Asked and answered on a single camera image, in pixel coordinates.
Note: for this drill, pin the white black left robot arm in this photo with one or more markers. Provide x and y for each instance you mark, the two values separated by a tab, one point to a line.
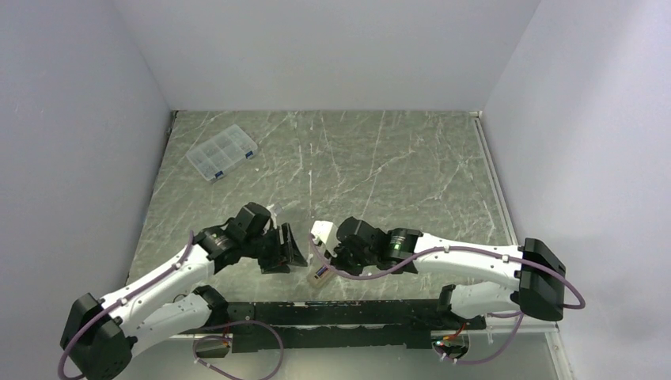
102	335

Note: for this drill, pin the aluminium frame rail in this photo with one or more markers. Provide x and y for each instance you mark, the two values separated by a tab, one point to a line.
551	331

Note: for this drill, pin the white remote control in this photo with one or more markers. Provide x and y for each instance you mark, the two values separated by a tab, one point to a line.
319	283

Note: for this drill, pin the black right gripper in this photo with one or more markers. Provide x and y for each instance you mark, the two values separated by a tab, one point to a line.
338	260

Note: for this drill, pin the clear plastic organizer box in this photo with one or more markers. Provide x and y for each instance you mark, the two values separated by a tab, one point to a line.
220	155

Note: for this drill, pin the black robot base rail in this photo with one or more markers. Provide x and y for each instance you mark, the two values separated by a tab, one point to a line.
411	323

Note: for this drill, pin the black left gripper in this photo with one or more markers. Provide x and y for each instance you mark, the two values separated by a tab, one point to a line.
283	254

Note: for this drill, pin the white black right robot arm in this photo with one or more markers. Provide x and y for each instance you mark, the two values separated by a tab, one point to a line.
528	279

